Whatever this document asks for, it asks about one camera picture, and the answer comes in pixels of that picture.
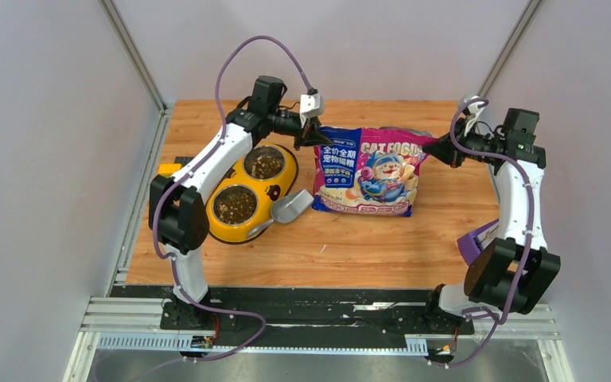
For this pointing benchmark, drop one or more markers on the brown pet food kibble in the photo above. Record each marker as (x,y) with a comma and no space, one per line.
(237,204)

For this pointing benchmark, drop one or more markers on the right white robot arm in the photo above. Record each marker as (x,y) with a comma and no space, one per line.
(512,272)

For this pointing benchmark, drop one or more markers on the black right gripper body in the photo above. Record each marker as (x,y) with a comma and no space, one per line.
(473,141)

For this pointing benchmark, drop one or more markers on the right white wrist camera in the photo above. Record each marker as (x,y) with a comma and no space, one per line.
(472,106)

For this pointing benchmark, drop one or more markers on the yellow double pet bowl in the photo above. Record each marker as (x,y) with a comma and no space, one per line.
(228,234)

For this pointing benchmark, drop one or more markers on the silver metal scoop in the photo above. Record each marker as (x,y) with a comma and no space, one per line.
(285,210)

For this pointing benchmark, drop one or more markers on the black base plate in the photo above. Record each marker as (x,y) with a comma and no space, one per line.
(306,317)

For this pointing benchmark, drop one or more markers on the colourful pet food bag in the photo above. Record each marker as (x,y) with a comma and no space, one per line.
(369,171)

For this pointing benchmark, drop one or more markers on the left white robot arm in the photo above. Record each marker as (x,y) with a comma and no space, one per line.
(177,205)

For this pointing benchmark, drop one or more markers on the purple object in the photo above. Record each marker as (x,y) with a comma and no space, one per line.
(471,244)

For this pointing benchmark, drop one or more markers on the yellow toy brick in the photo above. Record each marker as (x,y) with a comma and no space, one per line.
(168,169)

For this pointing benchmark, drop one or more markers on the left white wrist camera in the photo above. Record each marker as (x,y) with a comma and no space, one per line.
(311,106)

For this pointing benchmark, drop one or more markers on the dark grey toy baseplate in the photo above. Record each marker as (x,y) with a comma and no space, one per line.
(183,160)

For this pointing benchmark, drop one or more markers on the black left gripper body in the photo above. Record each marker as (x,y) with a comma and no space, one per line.
(293,127)

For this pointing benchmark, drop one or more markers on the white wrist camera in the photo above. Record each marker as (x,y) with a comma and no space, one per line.
(311,106)
(472,106)

